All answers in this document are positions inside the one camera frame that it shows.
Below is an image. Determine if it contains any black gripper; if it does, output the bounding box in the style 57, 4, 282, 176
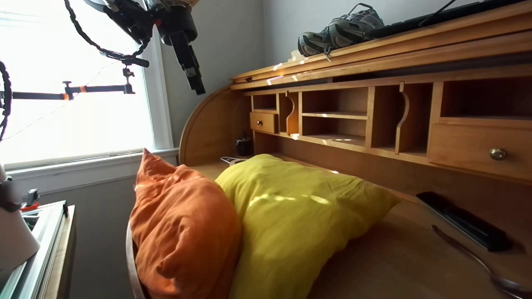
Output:
157, 4, 208, 96

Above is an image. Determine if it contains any white rounded housing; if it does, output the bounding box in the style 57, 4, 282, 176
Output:
0, 162, 42, 279

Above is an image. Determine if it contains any wooden roll-top desk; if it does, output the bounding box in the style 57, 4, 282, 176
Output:
177, 0, 532, 299

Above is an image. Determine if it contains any blue grey sneaker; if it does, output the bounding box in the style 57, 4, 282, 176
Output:
331, 1, 386, 43
297, 18, 356, 58

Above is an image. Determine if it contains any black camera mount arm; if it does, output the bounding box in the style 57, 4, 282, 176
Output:
0, 64, 139, 102

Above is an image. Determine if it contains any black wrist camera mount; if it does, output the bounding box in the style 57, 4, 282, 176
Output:
105, 0, 164, 46

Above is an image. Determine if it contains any yellow cloth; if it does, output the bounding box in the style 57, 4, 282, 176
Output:
215, 152, 400, 299

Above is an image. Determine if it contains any black device with cable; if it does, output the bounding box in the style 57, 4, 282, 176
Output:
368, 0, 532, 41

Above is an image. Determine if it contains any metal spoon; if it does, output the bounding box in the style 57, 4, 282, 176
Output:
431, 224, 532, 297

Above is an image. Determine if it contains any grey metal rail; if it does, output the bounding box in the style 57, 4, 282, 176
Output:
0, 199, 79, 299

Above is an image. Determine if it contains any small black red clamp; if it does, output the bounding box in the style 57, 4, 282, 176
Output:
21, 187, 42, 214

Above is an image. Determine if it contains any wooden desk drawer with knob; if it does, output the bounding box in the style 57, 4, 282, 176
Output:
430, 116, 532, 182
248, 109, 280, 136

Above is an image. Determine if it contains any black remote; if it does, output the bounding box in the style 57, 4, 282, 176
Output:
416, 190, 514, 254

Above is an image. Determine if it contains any bright window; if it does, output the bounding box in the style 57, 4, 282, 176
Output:
0, 0, 177, 167

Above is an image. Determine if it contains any orange cloth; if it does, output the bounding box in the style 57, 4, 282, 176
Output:
129, 147, 243, 299

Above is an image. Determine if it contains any black braided cable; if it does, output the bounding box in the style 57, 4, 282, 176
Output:
64, 0, 152, 69
0, 58, 14, 142

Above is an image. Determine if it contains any black round cup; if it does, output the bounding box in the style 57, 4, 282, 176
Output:
235, 134, 257, 157

